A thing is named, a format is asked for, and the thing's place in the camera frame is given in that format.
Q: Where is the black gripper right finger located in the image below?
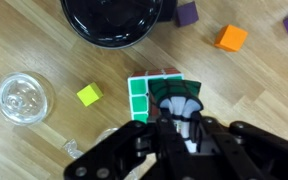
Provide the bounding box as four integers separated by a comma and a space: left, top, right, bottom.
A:
190, 113, 288, 180

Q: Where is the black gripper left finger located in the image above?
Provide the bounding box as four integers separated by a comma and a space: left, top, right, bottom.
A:
63, 116, 188, 180

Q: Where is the black-edged Rubik's cube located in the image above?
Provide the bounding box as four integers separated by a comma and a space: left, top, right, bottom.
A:
148, 79, 203, 154

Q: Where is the white-edged Rubik's cube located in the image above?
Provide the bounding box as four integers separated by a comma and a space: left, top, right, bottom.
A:
127, 67, 185, 124

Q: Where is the yellow foam cube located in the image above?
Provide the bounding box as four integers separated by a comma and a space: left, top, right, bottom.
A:
76, 82, 104, 108

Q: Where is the orange foam cube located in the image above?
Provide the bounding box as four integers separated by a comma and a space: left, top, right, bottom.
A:
213, 23, 249, 53

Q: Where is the small clear plastic piece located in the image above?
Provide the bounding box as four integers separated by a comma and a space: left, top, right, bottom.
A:
62, 139, 85, 159

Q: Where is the clear glass dish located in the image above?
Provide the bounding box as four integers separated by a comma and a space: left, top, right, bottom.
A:
0, 70, 56, 127

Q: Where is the black pot with lid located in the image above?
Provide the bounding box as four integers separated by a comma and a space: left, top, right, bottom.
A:
59, 0, 178, 50

